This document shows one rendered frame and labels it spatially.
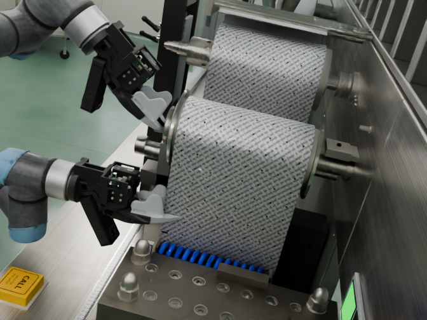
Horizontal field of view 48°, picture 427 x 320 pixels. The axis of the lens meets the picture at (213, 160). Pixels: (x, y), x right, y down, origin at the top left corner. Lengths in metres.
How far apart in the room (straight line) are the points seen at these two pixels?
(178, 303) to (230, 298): 0.09
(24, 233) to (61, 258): 0.12
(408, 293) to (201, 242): 0.51
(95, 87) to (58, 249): 0.40
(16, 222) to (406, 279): 0.75
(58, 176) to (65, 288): 0.24
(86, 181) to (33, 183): 0.10
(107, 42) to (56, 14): 0.10
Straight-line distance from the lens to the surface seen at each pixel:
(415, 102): 0.66
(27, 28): 0.93
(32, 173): 0.95
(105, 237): 0.96
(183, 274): 0.89
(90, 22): 0.89
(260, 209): 0.88
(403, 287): 0.53
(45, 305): 1.01
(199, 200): 0.89
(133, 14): 6.77
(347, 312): 0.68
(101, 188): 0.90
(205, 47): 1.09
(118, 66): 0.88
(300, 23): 1.07
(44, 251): 1.13
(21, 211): 1.01
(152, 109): 0.89
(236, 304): 0.86
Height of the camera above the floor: 1.61
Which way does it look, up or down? 26 degrees down
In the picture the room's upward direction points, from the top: 12 degrees clockwise
